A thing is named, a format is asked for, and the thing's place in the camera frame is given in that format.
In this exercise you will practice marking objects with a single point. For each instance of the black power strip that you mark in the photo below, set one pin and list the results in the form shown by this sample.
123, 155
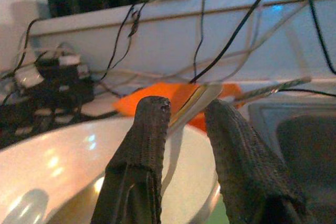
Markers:
26, 119

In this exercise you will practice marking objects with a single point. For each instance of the orange plastic plate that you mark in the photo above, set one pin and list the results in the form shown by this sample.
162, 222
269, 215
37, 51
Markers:
162, 95

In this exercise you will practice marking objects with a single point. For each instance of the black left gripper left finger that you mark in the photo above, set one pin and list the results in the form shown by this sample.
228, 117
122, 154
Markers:
141, 142

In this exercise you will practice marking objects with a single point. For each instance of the golden brown chopstick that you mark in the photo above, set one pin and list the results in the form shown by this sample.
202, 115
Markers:
193, 99

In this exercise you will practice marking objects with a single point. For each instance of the stainless steel kitchen sink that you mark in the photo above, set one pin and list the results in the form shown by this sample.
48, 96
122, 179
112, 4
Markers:
309, 142

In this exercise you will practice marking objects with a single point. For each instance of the black labelled power adapter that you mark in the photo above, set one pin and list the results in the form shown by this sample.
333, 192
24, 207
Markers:
55, 77

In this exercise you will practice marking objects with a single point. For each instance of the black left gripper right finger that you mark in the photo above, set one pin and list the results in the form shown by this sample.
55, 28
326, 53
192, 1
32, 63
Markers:
244, 161

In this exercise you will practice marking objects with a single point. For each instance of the white ceramic bowl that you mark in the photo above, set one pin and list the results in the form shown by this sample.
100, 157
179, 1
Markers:
65, 161

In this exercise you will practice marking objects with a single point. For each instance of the light green plate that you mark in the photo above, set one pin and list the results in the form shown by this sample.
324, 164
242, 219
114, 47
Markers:
219, 216

